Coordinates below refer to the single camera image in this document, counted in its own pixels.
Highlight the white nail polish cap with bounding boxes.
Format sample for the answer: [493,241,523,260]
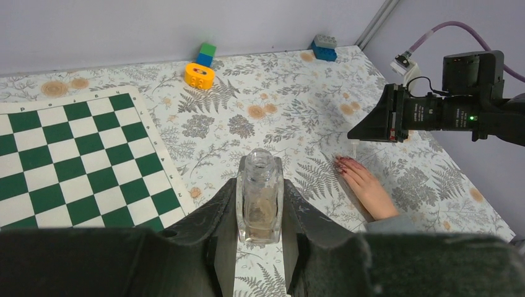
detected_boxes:
[350,139,360,159]

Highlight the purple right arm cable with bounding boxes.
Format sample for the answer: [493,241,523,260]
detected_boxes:
[408,20,525,84]

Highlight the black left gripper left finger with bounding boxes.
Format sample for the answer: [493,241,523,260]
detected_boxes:
[1,179,237,296]

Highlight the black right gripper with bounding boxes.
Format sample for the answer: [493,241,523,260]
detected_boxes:
[347,85,444,142]

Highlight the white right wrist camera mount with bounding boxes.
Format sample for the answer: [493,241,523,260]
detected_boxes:
[390,53,421,92]

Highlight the blue grey toy block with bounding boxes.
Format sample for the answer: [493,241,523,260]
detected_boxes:
[310,34,337,62]

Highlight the floral tablecloth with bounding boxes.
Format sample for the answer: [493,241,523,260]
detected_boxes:
[0,45,516,297]

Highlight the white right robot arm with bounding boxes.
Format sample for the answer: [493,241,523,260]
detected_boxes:
[347,50,524,146]

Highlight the person's hand with painted nails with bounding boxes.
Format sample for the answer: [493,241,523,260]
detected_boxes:
[335,156,399,221]

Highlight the grey sleeved forearm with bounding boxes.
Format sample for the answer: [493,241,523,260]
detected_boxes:
[365,214,417,234]

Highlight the yellow blue green toy blocks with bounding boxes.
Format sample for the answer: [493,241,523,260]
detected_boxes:
[184,43,217,90]

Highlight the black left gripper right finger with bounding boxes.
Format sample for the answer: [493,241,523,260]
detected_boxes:
[282,180,524,296]

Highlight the clear nail polish bottle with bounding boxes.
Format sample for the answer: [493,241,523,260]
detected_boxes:
[235,148,284,244]

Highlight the green white chessboard mat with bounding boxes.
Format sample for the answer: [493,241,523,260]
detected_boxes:
[1,87,195,231]

